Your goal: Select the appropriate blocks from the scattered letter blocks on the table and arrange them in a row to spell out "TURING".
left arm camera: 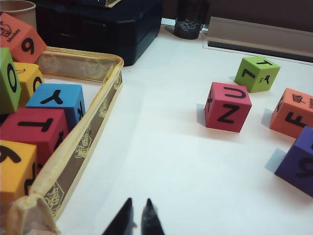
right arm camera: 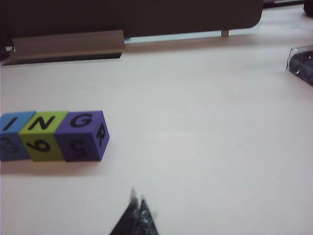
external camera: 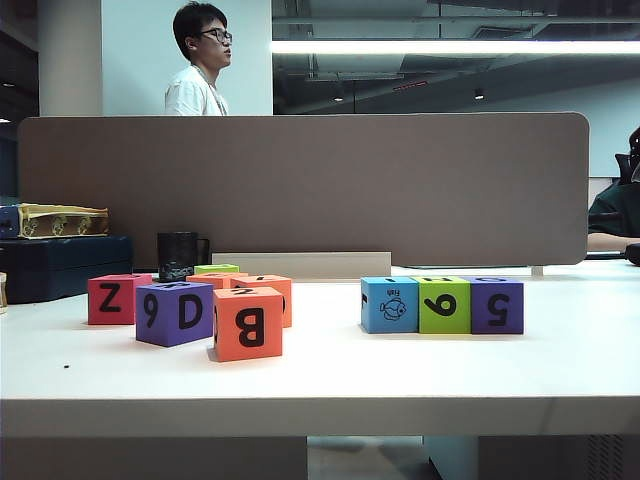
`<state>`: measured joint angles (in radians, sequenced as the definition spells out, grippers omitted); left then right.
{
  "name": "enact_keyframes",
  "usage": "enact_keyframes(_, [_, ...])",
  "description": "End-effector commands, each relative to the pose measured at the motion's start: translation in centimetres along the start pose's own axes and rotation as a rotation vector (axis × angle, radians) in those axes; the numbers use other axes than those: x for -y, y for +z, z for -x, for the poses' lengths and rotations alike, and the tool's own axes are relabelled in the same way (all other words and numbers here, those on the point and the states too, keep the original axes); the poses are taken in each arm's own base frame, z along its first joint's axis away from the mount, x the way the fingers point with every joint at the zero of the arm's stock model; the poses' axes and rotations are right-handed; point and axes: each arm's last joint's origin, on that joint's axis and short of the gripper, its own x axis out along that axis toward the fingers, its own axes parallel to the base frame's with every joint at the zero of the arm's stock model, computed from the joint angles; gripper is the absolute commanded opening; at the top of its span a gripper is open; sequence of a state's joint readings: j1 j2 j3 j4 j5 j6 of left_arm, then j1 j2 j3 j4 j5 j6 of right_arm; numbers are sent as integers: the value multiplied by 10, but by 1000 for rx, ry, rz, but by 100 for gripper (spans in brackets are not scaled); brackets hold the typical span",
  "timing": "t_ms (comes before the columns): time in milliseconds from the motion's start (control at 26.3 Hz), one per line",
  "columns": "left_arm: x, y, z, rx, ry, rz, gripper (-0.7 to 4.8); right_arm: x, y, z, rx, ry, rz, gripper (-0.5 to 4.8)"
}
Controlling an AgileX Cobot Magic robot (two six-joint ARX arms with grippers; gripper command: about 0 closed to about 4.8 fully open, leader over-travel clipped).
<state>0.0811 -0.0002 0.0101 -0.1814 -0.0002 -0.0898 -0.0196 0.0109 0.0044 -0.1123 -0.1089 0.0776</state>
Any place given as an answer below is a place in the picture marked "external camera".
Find green foam block N 9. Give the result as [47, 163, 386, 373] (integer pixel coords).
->
[409, 276, 472, 335]

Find white ceiling light strip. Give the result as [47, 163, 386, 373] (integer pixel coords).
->
[269, 38, 640, 56]

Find standing person white shirt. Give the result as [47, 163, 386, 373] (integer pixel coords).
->
[164, 0, 234, 117]

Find orange foam block B C 8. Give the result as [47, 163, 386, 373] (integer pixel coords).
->
[207, 286, 284, 363]

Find purple foam block G 5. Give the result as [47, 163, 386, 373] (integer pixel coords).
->
[462, 276, 525, 336]

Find small blue box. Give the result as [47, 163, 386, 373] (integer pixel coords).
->
[0, 204, 22, 240]

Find green foam block T key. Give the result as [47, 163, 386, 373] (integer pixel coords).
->
[193, 263, 241, 276]

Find brown desk partition panel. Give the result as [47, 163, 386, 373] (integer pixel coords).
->
[17, 111, 590, 269]

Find black mug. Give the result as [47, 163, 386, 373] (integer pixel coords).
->
[156, 231, 211, 284]

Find dark blue case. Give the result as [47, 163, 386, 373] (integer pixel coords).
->
[0, 234, 135, 305]

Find gold patterned block box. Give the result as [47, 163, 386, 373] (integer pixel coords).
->
[17, 202, 111, 240]

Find beige partition base bar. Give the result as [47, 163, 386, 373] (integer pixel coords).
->
[211, 251, 393, 280]

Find orange foam block Q 7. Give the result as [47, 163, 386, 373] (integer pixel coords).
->
[230, 274, 293, 329]

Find seated person dark green top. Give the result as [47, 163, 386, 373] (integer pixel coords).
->
[587, 125, 640, 251]

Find purple foam block 9 D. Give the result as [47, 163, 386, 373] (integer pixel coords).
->
[135, 281, 215, 348]

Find orange foam block xylophone F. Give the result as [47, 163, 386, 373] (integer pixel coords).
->
[185, 272, 249, 291]

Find blue foam block fish I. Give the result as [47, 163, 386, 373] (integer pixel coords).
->
[360, 276, 420, 335]

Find red foam block Z P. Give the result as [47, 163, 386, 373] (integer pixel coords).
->
[87, 273, 154, 326]

